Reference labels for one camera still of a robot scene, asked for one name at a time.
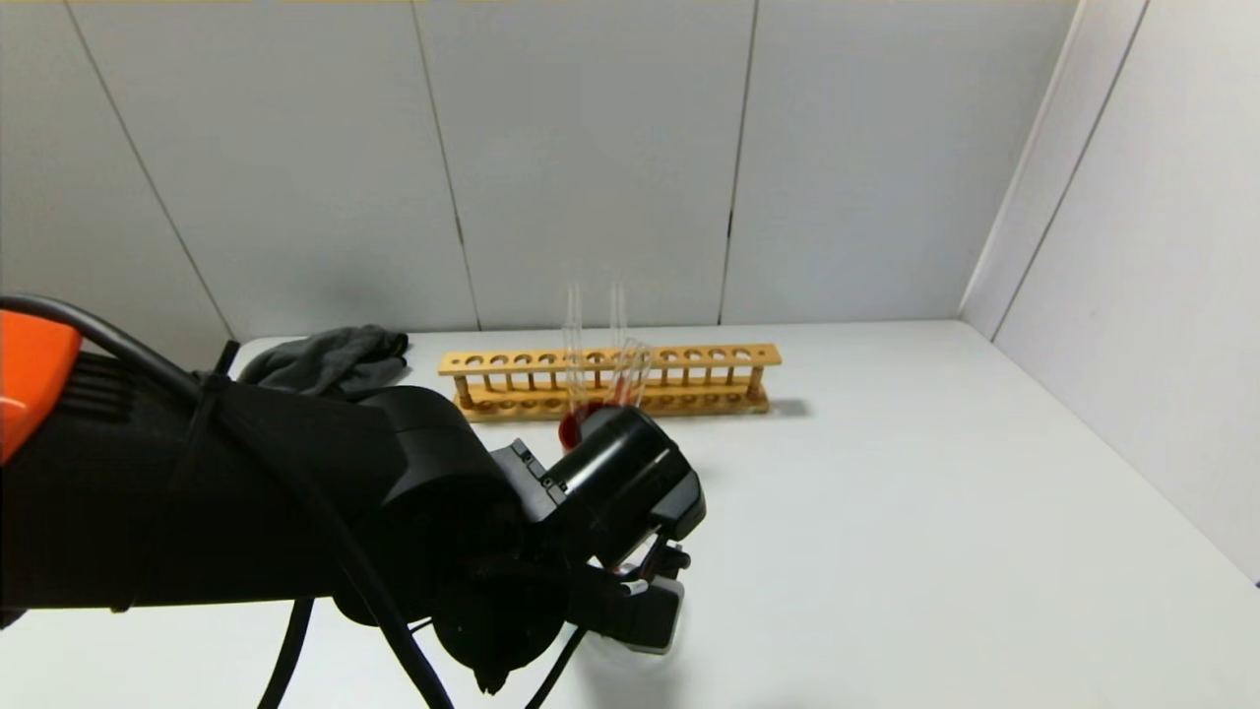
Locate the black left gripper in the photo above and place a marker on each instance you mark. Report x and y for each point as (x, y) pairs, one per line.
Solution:
(502, 620)

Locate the test tube with orange-red pigment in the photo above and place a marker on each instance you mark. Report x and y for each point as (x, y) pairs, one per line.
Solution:
(579, 379)

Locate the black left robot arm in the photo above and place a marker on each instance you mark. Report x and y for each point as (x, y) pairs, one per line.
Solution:
(246, 492)

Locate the test tube with yellow pigment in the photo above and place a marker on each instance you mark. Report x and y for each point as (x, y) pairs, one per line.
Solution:
(574, 310)

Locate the test tube with red pigment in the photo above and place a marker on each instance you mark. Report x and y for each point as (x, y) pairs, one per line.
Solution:
(618, 320)

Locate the wooden test tube rack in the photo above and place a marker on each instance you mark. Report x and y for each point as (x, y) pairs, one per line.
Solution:
(689, 356)

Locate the red plastic cup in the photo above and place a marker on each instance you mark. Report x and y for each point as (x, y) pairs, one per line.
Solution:
(573, 425)

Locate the grey cloth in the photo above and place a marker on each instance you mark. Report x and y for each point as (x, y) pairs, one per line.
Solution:
(335, 359)

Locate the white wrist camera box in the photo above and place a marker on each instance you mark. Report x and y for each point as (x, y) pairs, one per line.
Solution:
(650, 615)

